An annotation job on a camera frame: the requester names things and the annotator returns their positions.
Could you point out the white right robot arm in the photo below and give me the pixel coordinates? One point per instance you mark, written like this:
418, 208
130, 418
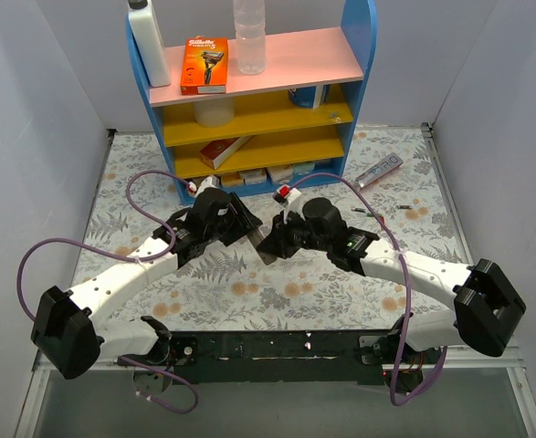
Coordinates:
482, 307

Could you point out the green teal sponge pack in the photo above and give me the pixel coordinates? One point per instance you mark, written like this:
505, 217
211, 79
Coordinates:
302, 168

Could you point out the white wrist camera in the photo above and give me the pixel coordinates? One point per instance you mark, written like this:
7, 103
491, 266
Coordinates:
197, 185
289, 200

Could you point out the blue and yellow shelf unit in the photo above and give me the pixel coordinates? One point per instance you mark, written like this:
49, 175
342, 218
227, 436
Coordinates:
282, 133

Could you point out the orange Gillette razor box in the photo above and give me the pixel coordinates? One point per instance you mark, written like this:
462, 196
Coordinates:
205, 66

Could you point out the white plastic bottle black cap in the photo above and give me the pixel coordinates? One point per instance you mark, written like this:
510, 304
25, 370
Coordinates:
147, 35

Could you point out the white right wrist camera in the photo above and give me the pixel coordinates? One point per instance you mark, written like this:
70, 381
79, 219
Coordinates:
289, 200

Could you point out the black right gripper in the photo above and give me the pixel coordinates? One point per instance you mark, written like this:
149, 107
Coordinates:
278, 238

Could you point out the white air conditioner remote control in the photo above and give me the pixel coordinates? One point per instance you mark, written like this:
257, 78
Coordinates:
255, 237

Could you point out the yellow wrapped sponge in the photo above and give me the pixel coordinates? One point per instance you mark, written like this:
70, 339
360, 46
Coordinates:
232, 179

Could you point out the red tea box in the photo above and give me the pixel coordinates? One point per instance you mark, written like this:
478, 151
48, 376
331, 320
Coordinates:
215, 153

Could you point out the white wrapped sponge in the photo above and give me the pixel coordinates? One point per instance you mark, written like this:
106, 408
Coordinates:
253, 177

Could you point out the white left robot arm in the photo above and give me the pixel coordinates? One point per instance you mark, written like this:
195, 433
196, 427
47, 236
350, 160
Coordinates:
72, 328

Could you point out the clear plastic water bottle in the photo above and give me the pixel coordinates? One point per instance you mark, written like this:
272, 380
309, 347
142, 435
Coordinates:
250, 26

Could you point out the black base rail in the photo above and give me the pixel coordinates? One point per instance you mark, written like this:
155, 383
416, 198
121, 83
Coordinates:
274, 356

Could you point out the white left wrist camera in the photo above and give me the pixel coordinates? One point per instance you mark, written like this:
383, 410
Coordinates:
197, 185

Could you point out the silver toothpaste box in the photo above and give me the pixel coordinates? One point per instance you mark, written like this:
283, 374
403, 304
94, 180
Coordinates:
382, 168

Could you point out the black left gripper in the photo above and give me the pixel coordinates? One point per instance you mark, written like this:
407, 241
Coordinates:
245, 218

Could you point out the red and white sponge pack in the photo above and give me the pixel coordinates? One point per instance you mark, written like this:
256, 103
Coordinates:
280, 174

